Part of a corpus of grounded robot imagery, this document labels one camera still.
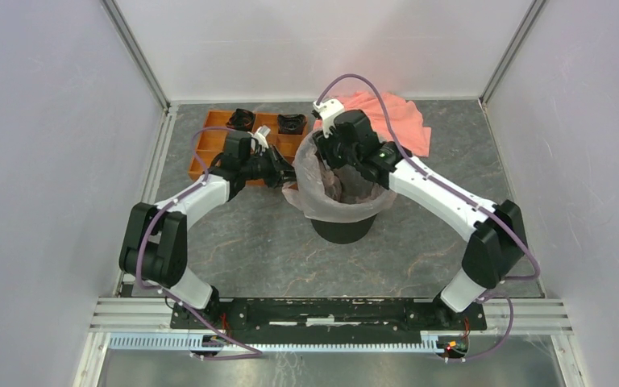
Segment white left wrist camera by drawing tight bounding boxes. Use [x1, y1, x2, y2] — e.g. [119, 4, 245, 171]
[252, 125, 271, 149]

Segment black trash bin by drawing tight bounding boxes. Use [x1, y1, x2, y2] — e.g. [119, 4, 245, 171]
[310, 214, 377, 244]

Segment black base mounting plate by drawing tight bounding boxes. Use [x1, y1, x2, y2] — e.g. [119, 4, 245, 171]
[170, 297, 488, 346]

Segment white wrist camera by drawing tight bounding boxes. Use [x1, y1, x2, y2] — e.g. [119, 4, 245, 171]
[252, 125, 271, 149]
[313, 98, 345, 138]

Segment pink plastic trash bag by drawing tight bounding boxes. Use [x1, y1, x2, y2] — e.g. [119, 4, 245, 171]
[282, 135, 397, 223]

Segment black rolled belt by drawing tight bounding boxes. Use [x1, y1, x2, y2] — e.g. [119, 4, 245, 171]
[226, 108, 256, 132]
[276, 114, 307, 135]

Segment black rolled belt right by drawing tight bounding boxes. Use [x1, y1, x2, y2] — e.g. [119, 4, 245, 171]
[276, 114, 307, 135]

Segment salmon pink cloth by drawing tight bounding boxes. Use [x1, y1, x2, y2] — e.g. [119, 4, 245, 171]
[337, 91, 432, 157]

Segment aluminium frame rail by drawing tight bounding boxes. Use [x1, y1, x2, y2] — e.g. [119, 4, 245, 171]
[90, 298, 573, 356]

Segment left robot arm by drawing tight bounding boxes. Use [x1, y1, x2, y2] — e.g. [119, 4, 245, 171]
[118, 126, 295, 329]

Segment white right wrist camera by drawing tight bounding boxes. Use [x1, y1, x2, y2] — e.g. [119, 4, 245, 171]
[313, 98, 345, 138]

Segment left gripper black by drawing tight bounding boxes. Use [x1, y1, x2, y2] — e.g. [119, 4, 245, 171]
[242, 144, 305, 189]

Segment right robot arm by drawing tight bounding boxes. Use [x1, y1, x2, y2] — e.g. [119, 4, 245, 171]
[312, 108, 529, 329]

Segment orange compartment tray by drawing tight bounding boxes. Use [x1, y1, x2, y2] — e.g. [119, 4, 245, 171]
[189, 110, 309, 190]

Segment black rolled belt left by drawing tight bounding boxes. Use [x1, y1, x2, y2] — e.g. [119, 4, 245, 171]
[226, 108, 256, 132]

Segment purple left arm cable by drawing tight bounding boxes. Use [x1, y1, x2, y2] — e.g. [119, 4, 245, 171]
[135, 126, 264, 362]

